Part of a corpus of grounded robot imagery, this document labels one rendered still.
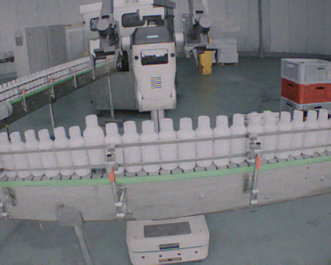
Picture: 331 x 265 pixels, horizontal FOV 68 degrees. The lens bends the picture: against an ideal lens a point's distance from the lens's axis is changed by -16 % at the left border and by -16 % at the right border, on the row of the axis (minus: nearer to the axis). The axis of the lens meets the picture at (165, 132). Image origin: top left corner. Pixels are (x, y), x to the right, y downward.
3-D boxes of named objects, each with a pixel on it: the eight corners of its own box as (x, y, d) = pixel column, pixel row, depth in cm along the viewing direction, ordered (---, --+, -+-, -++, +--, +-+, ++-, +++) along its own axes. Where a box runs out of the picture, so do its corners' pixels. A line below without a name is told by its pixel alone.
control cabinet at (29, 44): (40, 96, 699) (31, 27, 630) (54, 96, 686) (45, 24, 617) (21, 105, 625) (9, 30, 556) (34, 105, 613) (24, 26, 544)
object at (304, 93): (298, 104, 273) (300, 84, 265) (279, 95, 311) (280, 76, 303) (337, 101, 282) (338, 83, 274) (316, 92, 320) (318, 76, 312)
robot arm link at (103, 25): (116, 22, 128) (98, 23, 127) (113, 7, 116) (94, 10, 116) (116, 42, 125) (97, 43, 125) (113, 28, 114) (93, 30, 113)
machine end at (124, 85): (123, 94, 639) (117, 8, 567) (180, 94, 606) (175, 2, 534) (89, 116, 496) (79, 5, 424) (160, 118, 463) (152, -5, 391)
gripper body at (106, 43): (114, 49, 118) (115, 35, 120) (92, 52, 118) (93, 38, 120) (117, 56, 125) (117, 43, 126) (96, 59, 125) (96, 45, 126)
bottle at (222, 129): (223, 168, 93) (224, 121, 87) (209, 163, 97) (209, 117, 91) (232, 161, 97) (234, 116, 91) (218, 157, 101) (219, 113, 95)
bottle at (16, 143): (19, 172, 96) (9, 132, 90) (34, 170, 97) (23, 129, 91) (16, 179, 91) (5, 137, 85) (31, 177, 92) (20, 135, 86)
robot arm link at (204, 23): (207, 17, 131) (190, 18, 130) (212, 5, 119) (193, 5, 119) (212, 38, 129) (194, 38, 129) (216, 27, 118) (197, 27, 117)
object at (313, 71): (300, 84, 265) (301, 63, 257) (279, 76, 303) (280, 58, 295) (338, 83, 274) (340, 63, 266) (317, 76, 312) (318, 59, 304)
